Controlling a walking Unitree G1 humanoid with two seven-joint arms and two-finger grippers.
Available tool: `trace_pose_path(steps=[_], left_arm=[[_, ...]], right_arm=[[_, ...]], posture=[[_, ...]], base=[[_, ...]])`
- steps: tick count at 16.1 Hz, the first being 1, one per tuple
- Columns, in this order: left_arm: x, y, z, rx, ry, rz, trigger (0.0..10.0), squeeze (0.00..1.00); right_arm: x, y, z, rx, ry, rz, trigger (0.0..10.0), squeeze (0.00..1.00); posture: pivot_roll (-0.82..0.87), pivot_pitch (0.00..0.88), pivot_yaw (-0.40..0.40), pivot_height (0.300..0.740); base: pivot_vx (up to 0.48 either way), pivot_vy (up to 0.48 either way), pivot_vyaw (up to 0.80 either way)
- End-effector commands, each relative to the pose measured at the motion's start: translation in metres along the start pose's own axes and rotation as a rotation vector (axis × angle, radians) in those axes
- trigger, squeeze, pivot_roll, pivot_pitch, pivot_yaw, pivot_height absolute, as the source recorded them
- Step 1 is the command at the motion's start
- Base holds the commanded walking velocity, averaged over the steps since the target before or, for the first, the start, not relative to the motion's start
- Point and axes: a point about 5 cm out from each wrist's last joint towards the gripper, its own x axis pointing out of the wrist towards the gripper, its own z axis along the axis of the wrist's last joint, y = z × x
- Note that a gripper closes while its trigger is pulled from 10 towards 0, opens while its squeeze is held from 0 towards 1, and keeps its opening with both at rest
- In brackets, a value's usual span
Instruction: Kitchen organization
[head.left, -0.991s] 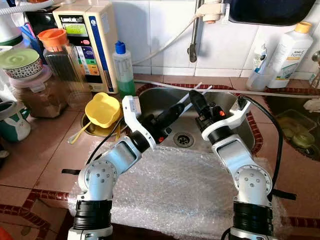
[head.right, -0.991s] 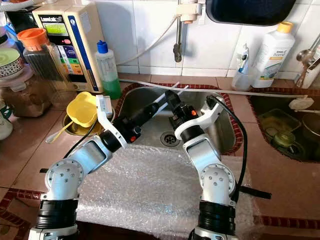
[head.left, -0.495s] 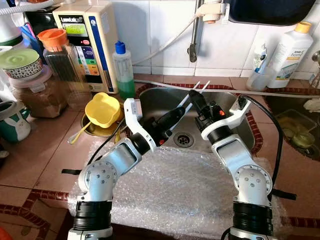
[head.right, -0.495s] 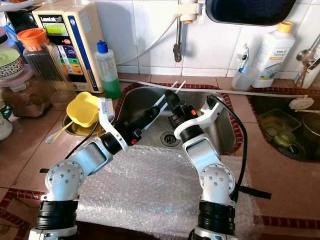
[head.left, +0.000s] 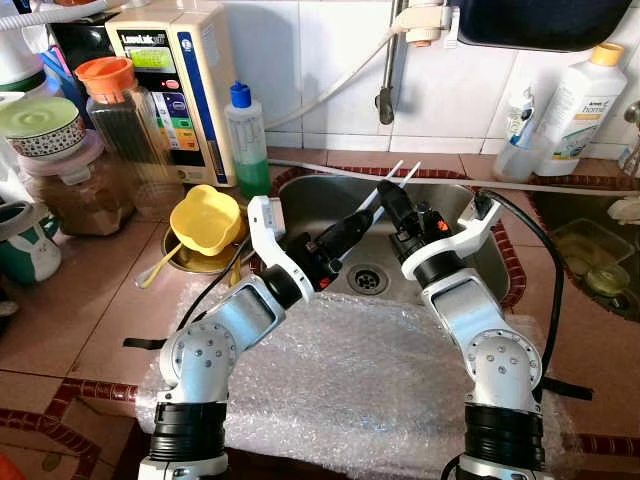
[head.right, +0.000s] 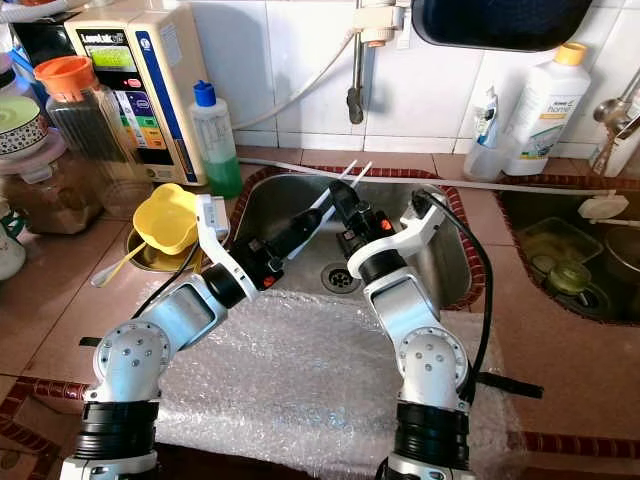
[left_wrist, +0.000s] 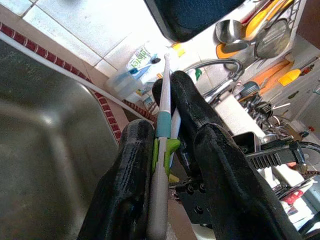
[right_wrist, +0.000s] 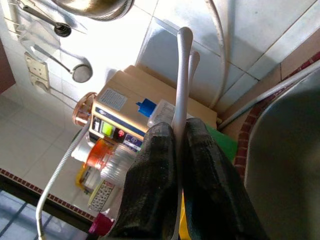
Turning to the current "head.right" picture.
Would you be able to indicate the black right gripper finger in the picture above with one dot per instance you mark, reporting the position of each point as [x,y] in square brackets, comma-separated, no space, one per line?
[340,205]
[351,200]

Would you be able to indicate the steel sink basin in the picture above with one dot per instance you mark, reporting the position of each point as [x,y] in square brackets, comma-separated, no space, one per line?
[280,210]
[535,208]

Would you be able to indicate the round steel bowl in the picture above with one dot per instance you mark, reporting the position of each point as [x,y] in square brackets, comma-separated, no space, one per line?
[160,263]

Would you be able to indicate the clear jar with orange lid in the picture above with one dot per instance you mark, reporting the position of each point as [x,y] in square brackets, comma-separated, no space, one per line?
[65,75]

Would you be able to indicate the white chopstick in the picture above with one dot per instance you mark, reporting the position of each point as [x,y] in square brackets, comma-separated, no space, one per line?
[362,174]
[345,175]

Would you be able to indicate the chrome wall faucet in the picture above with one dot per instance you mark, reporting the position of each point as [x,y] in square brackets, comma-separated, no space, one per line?
[357,80]

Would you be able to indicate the green liquid bottle blue cap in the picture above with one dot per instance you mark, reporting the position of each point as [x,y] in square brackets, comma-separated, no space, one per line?
[220,170]

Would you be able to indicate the clear glass container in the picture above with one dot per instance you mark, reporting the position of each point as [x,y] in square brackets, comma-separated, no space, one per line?
[545,238]

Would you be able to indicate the cream water ionizer appliance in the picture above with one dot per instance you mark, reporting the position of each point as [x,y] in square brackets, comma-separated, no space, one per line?
[160,60]

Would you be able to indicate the clear bubble wrap sheet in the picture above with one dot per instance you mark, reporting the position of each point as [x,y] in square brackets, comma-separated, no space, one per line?
[290,390]

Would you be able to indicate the white detergent bottle yellow cap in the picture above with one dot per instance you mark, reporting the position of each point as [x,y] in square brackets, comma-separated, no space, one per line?
[545,110]

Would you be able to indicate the patterned bowl with green lid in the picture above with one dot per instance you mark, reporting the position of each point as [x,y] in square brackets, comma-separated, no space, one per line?
[18,120]

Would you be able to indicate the small glass jar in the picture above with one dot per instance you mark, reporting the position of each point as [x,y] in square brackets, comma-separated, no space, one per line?
[570,278]

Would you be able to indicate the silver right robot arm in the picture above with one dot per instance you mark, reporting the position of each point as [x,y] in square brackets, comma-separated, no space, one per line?
[420,350]

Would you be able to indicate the dark blue tray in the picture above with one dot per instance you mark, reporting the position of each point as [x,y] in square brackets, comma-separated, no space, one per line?
[500,25]

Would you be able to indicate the clear jar with brown contents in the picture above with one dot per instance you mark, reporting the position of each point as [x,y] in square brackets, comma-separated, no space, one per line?
[60,195]

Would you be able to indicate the clear plastic cup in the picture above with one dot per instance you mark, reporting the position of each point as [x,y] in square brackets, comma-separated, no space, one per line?
[488,165]

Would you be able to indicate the steel pot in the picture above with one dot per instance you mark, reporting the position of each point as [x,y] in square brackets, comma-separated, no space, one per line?
[625,250]

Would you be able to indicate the cream plastic spoon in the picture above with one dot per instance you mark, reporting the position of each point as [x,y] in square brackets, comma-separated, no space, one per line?
[115,268]

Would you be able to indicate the chrome sink tap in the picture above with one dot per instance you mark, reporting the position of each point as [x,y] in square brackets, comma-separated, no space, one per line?
[618,120]

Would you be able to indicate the black tape strip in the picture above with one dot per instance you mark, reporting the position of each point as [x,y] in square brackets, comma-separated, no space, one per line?
[510,385]
[90,342]

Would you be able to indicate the yellow plastic bowl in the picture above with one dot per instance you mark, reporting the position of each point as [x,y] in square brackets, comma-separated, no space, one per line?
[165,218]

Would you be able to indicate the green mug with white bunny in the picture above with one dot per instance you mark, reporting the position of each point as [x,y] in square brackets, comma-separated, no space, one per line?
[10,250]

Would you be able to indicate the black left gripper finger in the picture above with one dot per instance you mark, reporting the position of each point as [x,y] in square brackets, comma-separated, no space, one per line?
[315,238]
[310,224]

